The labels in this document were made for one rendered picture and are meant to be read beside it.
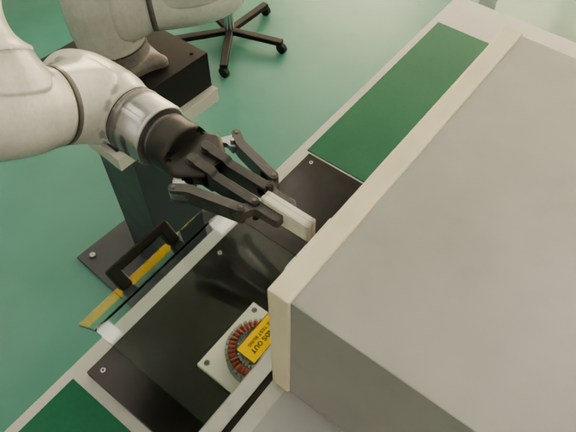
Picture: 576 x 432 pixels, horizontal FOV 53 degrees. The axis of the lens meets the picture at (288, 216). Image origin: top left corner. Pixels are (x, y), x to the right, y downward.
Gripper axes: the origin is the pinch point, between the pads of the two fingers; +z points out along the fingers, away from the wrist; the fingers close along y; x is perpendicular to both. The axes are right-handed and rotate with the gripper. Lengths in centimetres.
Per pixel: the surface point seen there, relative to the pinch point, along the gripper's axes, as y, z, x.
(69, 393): 28, -26, -43
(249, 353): 12.4, 3.7, -11.6
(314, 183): -34, -19, -41
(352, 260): 8.1, 13.1, 13.6
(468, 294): 5.0, 22.2, 13.5
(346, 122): -55, -25, -43
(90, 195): -29, -118, -118
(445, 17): -106, -27, -44
